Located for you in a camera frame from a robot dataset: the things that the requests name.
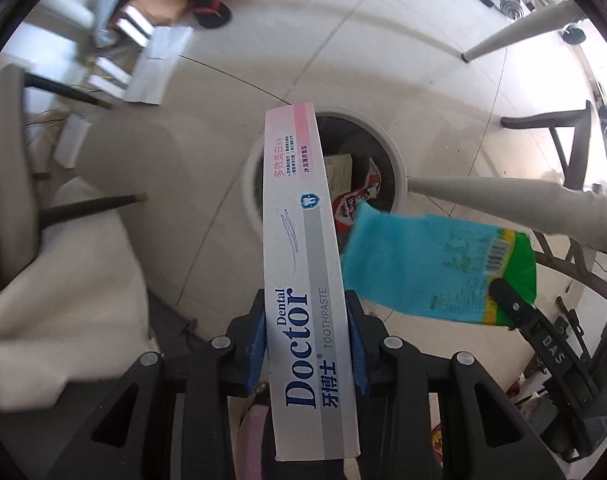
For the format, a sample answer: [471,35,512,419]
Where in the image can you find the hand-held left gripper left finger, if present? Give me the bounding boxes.
[48,287,269,480]

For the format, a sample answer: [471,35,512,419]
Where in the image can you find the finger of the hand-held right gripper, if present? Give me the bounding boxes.
[489,277,600,412]

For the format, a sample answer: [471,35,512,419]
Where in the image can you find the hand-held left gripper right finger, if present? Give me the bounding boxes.
[344,290,550,480]

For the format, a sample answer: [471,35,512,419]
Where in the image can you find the white toothpaste box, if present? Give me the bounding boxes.
[262,102,362,462]

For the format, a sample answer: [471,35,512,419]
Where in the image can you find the teal green plastic bag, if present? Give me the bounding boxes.
[340,202,539,332]

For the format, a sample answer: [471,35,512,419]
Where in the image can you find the white round trash bin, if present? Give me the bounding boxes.
[242,106,410,262]

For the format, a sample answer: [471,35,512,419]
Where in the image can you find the red snack packet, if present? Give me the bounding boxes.
[332,157,385,234]

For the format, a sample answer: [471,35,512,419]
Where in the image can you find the cream printed box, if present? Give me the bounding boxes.
[323,153,355,197]

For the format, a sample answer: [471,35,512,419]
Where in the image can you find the white cloth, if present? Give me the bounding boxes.
[0,179,152,413]

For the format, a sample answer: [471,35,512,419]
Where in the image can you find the dark wooden chair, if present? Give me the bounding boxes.
[500,99,595,192]

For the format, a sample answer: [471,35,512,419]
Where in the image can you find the long white box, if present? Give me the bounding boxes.
[53,112,93,169]
[88,54,135,99]
[115,4,153,47]

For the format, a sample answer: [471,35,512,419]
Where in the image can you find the grey chair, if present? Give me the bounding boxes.
[0,64,150,306]

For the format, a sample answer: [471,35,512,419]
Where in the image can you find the black red slippers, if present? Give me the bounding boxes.
[188,0,233,29]

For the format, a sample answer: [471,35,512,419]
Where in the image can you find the brown cardboard sheet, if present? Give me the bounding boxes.
[132,0,190,29]

